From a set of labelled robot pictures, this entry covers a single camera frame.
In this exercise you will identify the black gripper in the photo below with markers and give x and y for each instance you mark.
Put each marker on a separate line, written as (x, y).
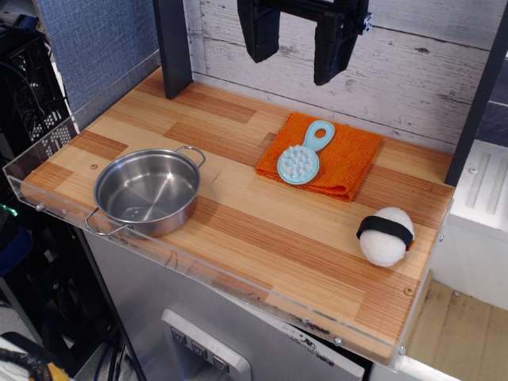
(338, 23)

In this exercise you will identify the white plush sushi toy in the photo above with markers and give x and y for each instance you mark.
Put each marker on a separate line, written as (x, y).
(386, 237)

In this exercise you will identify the orange folded cloth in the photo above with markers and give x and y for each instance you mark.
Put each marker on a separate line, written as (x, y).
(344, 161)

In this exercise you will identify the light blue scalp brush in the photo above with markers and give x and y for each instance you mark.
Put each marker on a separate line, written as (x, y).
(299, 164)

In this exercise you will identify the blue fabric partition panel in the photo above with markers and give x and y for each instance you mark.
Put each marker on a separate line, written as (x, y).
(103, 49)

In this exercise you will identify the stainless steel pot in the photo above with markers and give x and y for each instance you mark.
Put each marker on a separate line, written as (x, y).
(152, 191)

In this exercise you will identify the black perforated crate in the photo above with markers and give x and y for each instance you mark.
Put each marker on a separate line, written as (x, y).
(32, 104)

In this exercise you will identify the white grooved side box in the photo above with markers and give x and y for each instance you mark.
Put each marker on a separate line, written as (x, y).
(471, 253)

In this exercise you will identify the clear acrylic table guard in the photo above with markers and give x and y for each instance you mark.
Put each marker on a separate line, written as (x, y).
(349, 272)

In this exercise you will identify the dark grey left post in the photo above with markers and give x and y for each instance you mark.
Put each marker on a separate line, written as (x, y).
(175, 56)

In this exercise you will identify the dark grey post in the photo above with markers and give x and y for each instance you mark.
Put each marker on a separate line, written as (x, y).
(175, 56)
(479, 104)

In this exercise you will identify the dark grey right post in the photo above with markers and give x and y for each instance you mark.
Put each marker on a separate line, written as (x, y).
(479, 104)

